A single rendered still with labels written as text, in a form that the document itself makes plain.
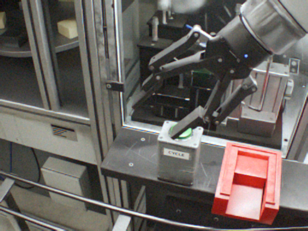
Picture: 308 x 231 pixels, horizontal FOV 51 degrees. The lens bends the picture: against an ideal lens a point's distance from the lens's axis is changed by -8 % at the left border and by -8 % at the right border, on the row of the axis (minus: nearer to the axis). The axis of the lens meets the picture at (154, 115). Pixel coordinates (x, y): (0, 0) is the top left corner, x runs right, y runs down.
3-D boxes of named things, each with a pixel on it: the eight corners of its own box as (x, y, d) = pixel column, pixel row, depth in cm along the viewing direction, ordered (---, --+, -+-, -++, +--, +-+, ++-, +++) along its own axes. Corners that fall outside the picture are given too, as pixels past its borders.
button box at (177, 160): (156, 178, 73) (156, 138, 65) (166, 153, 78) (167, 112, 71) (192, 186, 71) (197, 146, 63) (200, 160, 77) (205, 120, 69)
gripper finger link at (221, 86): (227, 53, 52) (236, 57, 52) (203, 108, 58) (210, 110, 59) (228, 66, 48) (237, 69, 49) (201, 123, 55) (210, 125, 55)
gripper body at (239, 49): (272, 41, 51) (230, 76, 56) (236, 3, 48) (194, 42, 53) (280, 64, 45) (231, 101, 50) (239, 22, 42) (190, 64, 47)
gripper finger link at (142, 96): (162, 85, 53) (159, 82, 53) (134, 110, 57) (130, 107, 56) (165, 75, 55) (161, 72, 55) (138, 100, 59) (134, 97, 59)
